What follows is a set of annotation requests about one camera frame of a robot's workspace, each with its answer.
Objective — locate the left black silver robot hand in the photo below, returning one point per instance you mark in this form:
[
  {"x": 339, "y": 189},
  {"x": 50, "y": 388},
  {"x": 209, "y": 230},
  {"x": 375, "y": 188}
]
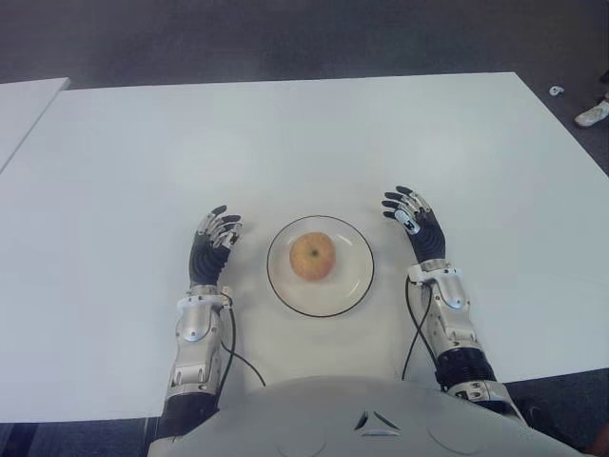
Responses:
[{"x": 204, "y": 259}]

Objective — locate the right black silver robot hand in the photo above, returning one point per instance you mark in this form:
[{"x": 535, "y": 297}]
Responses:
[{"x": 430, "y": 238}]

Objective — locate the yellow red apple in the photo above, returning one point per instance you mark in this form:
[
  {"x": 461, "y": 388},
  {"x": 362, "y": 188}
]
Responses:
[{"x": 313, "y": 254}]

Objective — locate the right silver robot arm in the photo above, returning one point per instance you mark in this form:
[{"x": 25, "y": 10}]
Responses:
[{"x": 452, "y": 290}]

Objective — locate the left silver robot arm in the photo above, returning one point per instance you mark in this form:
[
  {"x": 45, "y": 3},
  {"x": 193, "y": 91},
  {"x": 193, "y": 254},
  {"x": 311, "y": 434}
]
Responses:
[{"x": 195, "y": 323}]

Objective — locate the white plate with black rim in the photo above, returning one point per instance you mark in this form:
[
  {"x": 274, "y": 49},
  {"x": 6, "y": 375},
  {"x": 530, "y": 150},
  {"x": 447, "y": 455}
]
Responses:
[{"x": 352, "y": 285}]

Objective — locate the grey robot torso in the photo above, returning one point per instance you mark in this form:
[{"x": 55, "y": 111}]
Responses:
[{"x": 371, "y": 428}]

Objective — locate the white sneaker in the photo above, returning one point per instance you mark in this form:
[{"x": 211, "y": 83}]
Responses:
[{"x": 592, "y": 115}]

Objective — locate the white table with grey edge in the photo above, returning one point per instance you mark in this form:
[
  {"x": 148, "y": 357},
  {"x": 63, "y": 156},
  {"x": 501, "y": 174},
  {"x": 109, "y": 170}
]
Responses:
[{"x": 24, "y": 109}]

